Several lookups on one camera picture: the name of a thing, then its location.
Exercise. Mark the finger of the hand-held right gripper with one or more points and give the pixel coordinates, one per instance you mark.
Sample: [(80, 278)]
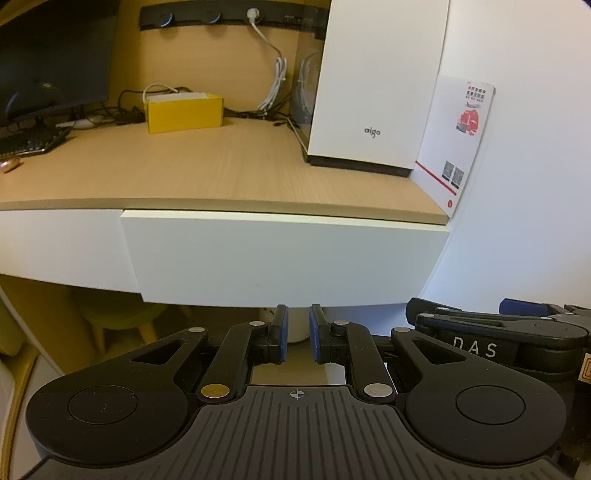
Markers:
[(521, 307), (429, 308)]

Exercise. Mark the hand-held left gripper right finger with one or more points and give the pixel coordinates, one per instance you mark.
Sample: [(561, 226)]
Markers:
[(316, 336)]

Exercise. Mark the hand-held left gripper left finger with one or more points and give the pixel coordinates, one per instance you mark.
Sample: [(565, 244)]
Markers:
[(280, 336)]

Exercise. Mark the wide white desk drawer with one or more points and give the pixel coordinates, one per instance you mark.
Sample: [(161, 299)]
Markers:
[(286, 258)]

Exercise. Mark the yellow-green stool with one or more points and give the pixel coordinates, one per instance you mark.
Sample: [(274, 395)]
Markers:
[(115, 313)]

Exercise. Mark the white printed leaflet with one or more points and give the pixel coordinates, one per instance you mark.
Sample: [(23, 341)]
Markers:
[(448, 129)]

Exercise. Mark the white computer case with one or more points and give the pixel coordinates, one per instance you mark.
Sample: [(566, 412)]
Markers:
[(378, 87)]

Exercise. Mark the narrow white drawer front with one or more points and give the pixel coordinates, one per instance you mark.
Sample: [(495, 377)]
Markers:
[(64, 247)]

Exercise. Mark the yellow cardboard box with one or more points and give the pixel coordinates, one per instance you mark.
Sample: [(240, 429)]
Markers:
[(184, 115)]

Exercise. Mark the white adapter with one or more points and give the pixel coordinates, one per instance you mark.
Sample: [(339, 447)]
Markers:
[(87, 123)]

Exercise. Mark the black keyboard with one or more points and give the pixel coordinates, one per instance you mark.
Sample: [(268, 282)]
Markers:
[(27, 142)]

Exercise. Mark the copper coloured object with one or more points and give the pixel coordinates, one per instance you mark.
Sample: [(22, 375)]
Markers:
[(9, 165)]

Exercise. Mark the black computer monitor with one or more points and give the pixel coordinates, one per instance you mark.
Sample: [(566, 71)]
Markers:
[(51, 55)]

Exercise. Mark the black wall power strip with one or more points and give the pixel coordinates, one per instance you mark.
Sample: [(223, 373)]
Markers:
[(191, 16)]

